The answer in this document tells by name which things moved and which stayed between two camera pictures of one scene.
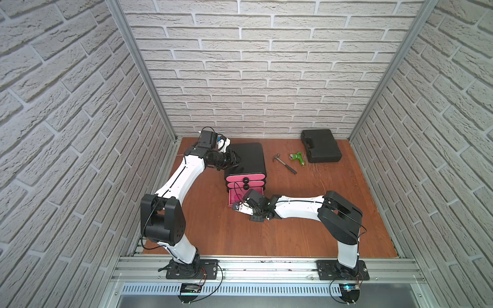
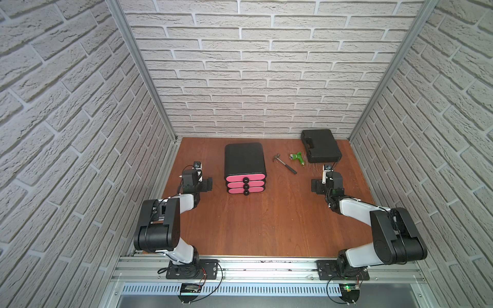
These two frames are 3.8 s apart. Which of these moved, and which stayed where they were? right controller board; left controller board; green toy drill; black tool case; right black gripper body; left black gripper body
Moved: right black gripper body; left black gripper body
Stayed: black tool case; green toy drill; right controller board; left controller board
